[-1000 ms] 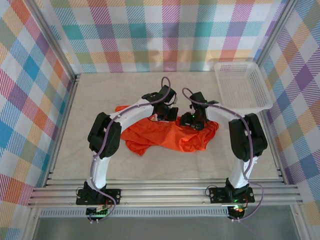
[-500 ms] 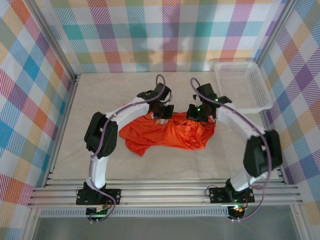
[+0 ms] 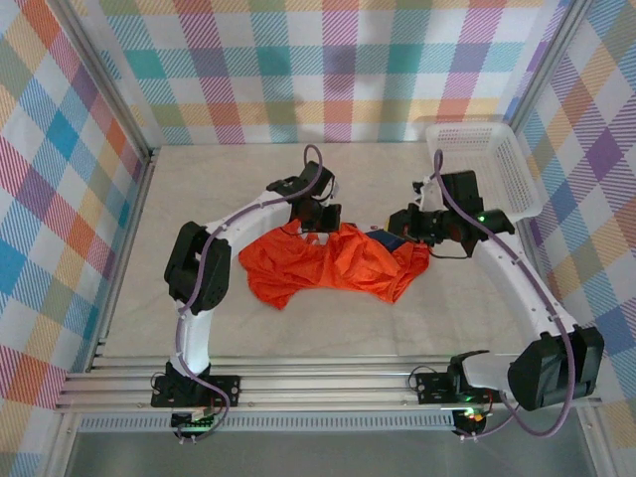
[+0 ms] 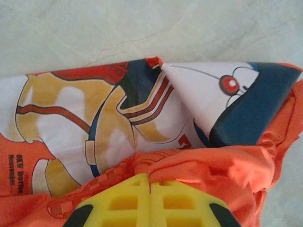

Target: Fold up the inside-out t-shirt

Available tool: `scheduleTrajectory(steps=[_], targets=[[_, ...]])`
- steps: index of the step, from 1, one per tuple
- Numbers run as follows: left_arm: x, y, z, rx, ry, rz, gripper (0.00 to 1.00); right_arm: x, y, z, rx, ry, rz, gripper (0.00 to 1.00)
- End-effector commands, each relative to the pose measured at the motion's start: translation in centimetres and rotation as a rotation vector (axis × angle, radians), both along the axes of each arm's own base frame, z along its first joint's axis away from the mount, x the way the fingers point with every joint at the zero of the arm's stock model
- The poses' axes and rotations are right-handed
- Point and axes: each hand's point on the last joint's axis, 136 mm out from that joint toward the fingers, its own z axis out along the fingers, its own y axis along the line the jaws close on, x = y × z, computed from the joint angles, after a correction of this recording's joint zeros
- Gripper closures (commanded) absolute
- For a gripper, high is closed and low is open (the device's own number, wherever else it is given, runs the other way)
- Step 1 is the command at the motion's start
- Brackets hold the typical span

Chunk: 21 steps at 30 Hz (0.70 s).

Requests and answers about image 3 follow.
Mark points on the orange t-shirt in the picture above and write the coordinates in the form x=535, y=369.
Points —
x=338, y=268

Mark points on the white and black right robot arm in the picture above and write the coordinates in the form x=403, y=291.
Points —
x=536, y=377

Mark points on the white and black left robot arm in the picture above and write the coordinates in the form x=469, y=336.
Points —
x=218, y=283

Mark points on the white plastic basket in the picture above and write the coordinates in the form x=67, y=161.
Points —
x=517, y=164

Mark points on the grey metal sheet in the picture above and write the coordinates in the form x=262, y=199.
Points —
x=323, y=454

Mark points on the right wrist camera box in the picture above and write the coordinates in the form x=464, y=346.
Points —
x=459, y=191

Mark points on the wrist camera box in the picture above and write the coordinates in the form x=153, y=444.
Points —
x=315, y=179
x=459, y=191

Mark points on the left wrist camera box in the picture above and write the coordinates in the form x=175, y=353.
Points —
x=315, y=179

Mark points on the aluminium side rail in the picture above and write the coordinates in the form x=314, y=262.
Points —
x=126, y=248
x=527, y=238

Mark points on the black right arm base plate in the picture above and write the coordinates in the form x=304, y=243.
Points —
x=432, y=390

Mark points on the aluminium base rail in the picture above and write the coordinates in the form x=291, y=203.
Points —
x=323, y=387

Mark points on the aluminium frame post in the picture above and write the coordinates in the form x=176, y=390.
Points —
x=547, y=64
x=105, y=74

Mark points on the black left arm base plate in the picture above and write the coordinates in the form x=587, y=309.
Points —
x=226, y=390

